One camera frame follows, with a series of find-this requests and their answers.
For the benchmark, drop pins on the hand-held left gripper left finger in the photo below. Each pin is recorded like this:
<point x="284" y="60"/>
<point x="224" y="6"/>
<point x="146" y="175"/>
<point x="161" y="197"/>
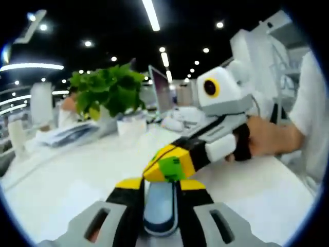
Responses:
<point x="126" y="205"/>

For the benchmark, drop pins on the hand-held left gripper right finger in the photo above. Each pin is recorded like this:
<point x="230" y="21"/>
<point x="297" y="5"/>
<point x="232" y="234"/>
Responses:
<point x="195" y="205"/>

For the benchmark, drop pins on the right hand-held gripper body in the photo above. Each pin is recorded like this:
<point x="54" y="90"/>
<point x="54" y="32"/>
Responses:
<point x="228" y="97"/>

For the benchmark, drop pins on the person's right hand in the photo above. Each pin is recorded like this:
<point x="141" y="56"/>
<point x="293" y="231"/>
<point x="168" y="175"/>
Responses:
<point x="264" y="139"/>

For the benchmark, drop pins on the white cardboard box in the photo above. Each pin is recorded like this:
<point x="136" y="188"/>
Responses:
<point x="131" y="127"/>

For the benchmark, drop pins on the white square pillar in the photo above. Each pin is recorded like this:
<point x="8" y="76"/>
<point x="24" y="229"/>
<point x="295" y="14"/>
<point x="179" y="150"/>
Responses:
<point x="259" y="56"/>

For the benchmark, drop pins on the laptop with purple screen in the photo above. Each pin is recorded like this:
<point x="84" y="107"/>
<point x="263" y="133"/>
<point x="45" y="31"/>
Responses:
<point x="160" y="90"/>

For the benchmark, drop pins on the white storage shelf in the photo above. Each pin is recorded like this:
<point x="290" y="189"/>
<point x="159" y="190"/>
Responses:
<point x="285" y="85"/>

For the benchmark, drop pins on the green potted plant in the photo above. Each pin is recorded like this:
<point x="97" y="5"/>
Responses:
<point x="113" y="87"/>

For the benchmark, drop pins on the stack of printed papers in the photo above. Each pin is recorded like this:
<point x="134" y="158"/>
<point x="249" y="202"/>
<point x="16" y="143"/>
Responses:
<point x="69" y="135"/>

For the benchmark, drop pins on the ceiling light strips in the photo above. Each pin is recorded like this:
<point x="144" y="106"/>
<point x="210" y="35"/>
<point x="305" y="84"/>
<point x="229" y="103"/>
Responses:
<point x="151" y="15"/>

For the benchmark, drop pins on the white tall vase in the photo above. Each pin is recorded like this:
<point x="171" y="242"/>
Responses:
<point x="18" y="136"/>

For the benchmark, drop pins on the ceiling spot lights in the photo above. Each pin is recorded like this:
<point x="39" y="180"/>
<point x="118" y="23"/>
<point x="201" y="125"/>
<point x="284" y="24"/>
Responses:
<point x="88" y="43"/>

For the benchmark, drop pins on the white column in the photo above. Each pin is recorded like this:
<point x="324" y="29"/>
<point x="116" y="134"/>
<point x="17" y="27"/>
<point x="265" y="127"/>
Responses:
<point x="41" y="103"/>

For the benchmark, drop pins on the ceiling air conditioner vent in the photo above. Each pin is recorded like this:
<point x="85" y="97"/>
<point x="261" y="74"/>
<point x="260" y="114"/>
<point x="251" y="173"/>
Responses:
<point x="32" y="25"/>

